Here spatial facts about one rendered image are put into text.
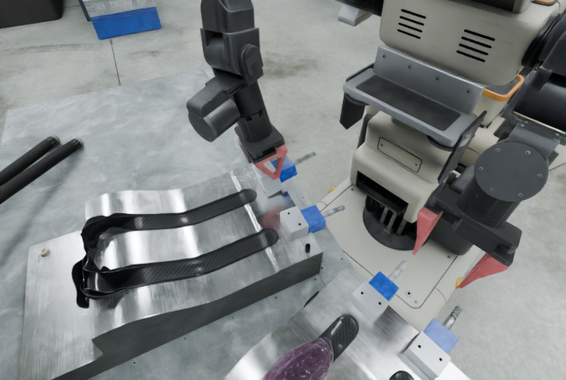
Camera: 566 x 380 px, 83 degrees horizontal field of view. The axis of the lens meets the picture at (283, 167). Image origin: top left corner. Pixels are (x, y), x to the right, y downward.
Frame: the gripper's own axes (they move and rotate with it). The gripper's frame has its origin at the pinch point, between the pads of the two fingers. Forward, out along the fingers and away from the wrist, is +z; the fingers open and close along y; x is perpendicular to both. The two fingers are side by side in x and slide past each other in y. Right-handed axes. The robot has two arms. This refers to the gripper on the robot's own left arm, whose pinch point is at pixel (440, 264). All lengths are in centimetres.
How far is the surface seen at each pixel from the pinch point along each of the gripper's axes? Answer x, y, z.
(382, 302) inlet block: 1.0, -3.3, 12.3
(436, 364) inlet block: -0.7, 7.1, 13.3
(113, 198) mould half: -21, -50, 17
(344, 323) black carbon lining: -2.9, -6.0, 17.7
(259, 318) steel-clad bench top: -8.2, -18.0, 26.0
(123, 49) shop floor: 100, -307, 58
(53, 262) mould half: -31, -51, 30
